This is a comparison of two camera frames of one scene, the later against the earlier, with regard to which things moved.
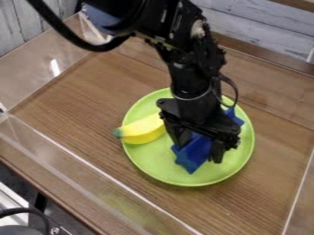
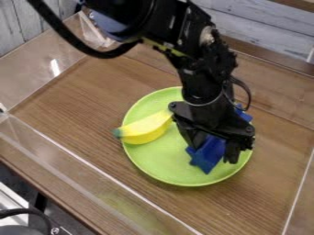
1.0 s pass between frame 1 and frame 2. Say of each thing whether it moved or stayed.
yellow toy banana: stayed
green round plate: stayed
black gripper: moved
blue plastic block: moved
